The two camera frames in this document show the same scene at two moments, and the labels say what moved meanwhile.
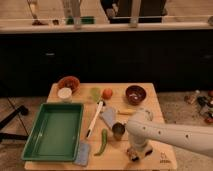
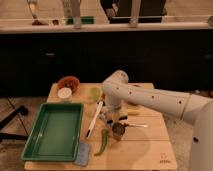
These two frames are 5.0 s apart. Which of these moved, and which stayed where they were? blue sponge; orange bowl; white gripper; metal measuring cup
Moved: white gripper
Stayed: metal measuring cup; blue sponge; orange bowl
